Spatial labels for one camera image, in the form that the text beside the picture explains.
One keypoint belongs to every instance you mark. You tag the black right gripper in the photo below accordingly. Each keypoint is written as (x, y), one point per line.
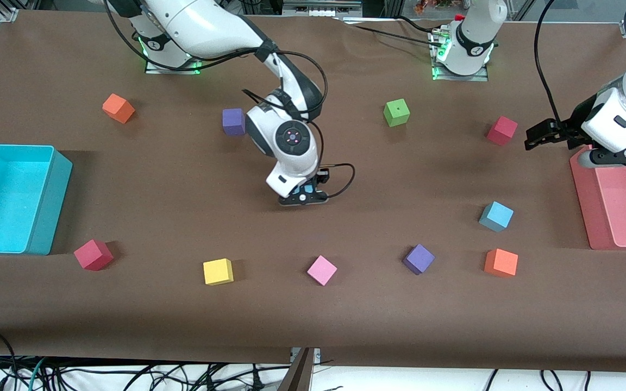
(323, 178)

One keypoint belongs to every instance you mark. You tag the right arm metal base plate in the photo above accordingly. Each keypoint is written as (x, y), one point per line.
(182, 69)

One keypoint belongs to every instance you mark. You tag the pink plastic bin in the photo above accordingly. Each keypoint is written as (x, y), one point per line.
(617, 212)

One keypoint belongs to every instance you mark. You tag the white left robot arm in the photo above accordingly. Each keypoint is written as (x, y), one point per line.
(476, 32)

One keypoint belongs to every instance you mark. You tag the grey device box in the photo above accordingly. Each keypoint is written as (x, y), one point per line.
(321, 6)

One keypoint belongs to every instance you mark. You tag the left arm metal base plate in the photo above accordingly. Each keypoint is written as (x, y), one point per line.
(481, 76)

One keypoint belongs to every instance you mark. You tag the brown table cover sheet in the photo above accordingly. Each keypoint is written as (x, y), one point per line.
(313, 239)

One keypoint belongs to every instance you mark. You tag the cyan plastic bin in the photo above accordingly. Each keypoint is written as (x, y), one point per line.
(3, 201)

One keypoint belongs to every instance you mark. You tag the dark mounting bar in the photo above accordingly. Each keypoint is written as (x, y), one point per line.
(299, 374)

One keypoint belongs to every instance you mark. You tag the orange foam cube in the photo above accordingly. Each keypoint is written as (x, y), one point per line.
(118, 108)
(501, 263)

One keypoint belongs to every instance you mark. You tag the purple foam cube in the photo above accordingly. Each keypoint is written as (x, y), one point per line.
(232, 122)
(418, 259)

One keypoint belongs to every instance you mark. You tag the green foam cube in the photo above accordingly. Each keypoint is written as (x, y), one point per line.
(396, 113)

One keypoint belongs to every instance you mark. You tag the yellow foam cube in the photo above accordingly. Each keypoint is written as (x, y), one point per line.
(218, 272)

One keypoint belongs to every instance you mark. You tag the silver metal bracket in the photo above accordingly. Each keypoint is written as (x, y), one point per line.
(317, 354)

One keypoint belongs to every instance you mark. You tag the red foam cube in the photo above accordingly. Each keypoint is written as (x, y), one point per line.
(93, 255)
(502, 131)

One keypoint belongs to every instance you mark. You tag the pink foam cube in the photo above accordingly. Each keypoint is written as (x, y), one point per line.
(322, 270)

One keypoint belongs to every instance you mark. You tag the light blue foam cube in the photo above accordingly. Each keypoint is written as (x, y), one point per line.
(496, 216)
(298, 190)

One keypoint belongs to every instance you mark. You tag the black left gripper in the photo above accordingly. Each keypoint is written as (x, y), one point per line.
(573, 128)

